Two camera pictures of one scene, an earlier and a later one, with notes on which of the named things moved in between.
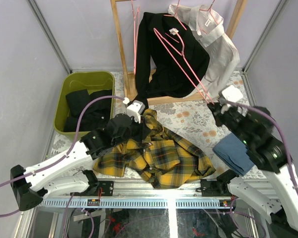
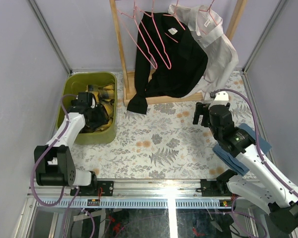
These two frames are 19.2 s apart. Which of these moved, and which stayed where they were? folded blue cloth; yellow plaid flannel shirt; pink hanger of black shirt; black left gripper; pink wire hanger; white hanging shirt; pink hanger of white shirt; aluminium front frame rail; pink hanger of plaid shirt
Moved: black left gripper; yellow plaid flannel shirt; pink wire hanger; pink hanger of plaid shirt
Stayed: pink hanger of white shirt; pink hanger of black shirt; aluminium front frame rail; folded blue cloth; white hanging shirt
